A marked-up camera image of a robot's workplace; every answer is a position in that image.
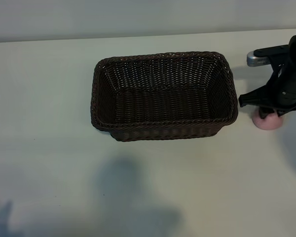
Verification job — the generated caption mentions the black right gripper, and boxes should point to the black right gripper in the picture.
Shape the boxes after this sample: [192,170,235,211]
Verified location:
[238,64,296,119]

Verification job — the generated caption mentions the pink peach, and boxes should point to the pink peach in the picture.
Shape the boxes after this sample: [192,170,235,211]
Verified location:
[252,108,285,131]

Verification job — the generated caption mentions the dark brown wicker basket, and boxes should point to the dark brown wicker basket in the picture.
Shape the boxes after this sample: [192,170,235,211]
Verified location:
[90,51,239,142]

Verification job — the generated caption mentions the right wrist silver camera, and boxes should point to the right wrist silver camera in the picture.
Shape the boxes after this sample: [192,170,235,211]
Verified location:
[246,51,271,67]

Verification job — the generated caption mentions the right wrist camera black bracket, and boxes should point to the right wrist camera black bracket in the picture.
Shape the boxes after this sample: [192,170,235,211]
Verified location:
[253,45,292,75]

